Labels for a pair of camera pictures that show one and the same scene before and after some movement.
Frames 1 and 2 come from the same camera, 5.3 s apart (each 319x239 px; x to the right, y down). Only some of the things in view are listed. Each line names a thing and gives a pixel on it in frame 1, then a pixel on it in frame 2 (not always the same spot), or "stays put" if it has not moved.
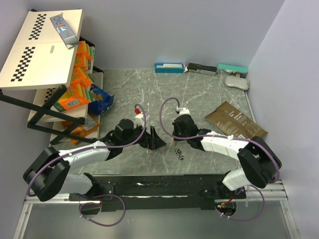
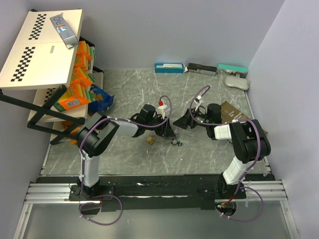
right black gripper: [176, 128] to [184, 121]
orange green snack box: [75, 95] stays put
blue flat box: [169, 67] stays put
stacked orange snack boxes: [82, 78] stays put
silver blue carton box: [65, 31] stays put
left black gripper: [152, 141] to [166, 130]
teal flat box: [233, 70] stays put
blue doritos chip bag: [99, 100] stays put
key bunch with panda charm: [179, 152] to [175, 142]
